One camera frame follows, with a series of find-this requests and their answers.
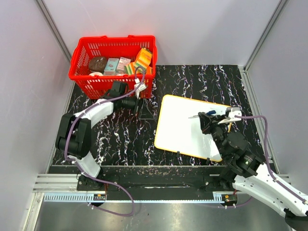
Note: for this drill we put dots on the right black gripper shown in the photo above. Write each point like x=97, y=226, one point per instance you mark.
x=209, y=122

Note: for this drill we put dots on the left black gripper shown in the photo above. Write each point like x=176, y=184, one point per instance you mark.
x=145, y=113

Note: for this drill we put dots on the blue capped whiteboard marker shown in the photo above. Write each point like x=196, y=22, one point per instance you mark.
x=211, y=113

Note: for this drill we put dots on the white whiteboard with orange frame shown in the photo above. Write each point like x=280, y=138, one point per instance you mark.
x=177, y=131

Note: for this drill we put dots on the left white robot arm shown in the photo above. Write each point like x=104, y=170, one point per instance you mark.
x=74, y=133

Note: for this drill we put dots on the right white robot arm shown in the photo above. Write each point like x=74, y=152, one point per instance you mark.
x=248, y=172

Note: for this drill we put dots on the pink white small box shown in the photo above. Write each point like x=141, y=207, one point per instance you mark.
x=121, y=65

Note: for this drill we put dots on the orange juice carton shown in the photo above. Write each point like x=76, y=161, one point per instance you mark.
x=143, y=58

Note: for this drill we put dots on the teal small box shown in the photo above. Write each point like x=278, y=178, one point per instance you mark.
x=110, y=68

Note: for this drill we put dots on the white round cup lid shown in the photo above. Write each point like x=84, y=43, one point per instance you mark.
x=96, y=74

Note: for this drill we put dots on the brown round bread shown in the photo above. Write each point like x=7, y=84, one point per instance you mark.
x=97, y=64

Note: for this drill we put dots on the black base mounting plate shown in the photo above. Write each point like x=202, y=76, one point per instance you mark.
x=159, y=183

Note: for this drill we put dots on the red plastic shopping basket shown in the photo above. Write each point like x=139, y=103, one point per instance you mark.
x=110, y=47

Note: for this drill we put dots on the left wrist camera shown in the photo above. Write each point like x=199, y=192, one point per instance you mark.
x=139, y=87

